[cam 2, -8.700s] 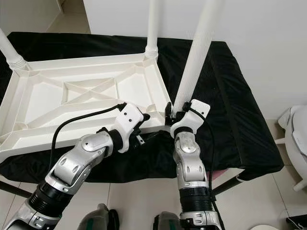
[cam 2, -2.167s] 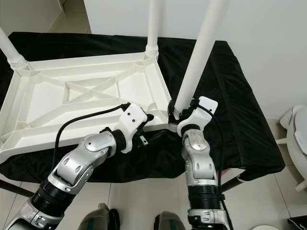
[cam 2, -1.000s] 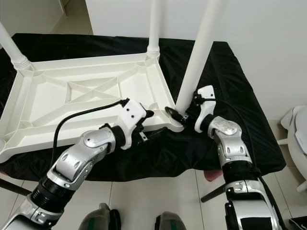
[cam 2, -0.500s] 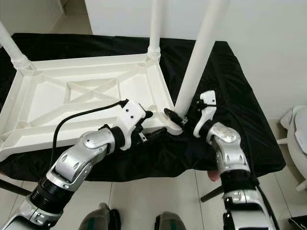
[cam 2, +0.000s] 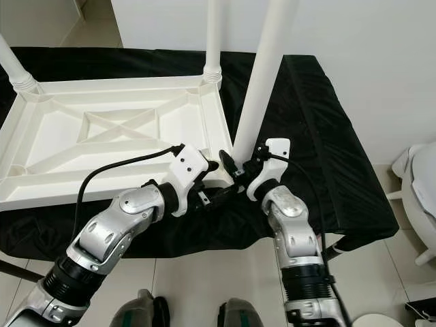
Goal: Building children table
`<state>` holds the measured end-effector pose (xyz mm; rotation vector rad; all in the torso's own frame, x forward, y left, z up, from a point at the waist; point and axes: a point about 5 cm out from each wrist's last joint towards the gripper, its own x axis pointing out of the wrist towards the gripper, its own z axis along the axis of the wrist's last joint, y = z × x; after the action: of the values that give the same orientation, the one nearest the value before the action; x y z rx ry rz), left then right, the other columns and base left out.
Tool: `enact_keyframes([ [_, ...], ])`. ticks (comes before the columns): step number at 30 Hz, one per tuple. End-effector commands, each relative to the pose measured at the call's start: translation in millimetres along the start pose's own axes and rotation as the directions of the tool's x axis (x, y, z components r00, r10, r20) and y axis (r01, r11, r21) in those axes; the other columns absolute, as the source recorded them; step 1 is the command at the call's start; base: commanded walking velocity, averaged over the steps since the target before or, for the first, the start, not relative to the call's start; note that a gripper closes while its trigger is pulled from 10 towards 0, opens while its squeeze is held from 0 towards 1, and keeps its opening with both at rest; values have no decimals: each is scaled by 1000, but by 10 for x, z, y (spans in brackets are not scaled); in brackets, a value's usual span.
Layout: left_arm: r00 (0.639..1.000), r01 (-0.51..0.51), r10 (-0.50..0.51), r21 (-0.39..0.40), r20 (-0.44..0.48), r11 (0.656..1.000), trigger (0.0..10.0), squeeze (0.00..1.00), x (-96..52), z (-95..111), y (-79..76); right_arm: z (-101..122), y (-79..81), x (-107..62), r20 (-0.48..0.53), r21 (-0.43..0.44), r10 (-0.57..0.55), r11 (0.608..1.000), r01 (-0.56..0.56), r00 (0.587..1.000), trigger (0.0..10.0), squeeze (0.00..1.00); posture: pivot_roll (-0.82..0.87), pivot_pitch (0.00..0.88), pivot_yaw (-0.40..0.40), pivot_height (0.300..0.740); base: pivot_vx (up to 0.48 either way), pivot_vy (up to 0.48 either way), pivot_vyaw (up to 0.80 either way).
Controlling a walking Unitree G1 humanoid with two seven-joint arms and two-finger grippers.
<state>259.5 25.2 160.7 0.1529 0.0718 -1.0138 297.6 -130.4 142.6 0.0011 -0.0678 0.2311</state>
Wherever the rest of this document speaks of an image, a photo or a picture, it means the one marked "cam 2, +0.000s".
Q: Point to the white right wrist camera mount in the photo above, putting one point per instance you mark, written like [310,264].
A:
[269,167]

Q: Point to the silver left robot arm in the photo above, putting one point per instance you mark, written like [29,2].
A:
[109,228]

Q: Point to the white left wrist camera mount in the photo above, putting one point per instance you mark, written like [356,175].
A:
[189,170]

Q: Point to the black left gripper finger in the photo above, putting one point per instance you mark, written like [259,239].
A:
[226,194]

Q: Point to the white plastic chair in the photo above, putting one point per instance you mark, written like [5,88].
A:
[419,191]

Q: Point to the white round stool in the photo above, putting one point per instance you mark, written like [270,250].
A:
[378,321]

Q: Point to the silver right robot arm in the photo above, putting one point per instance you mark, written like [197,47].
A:
[293,228]

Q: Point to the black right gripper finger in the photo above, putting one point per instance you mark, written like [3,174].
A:
[227,162]

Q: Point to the black table cloth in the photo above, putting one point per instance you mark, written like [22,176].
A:
[347,184]

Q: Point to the dark low box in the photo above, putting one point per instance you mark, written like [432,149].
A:
[421,310]

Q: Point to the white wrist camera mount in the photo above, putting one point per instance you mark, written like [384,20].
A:
[189,170]
[269,167]

